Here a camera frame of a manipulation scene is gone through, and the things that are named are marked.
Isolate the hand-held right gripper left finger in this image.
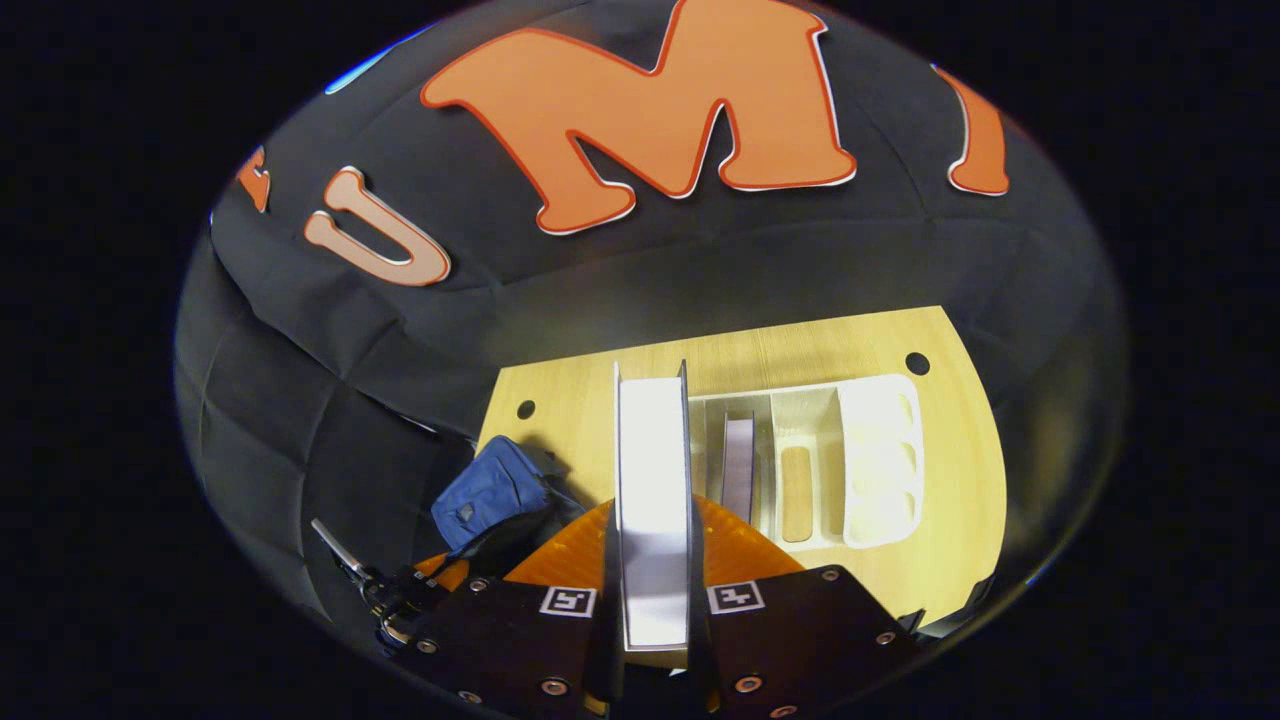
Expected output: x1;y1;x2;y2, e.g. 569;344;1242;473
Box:
400;498;629;720

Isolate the grey white-spine book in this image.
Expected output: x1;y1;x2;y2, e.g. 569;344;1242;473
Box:
612;360;694;653

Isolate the white bookshelf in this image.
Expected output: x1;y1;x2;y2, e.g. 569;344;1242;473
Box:
688;374;926;553

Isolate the blue schoolbag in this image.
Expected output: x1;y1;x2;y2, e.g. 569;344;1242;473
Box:
430;434;591;581

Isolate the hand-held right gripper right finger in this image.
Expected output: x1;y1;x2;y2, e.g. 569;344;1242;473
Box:
688;495;918;720

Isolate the black backdrop cloth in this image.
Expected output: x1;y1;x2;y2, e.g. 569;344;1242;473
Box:
175;0;1131;641

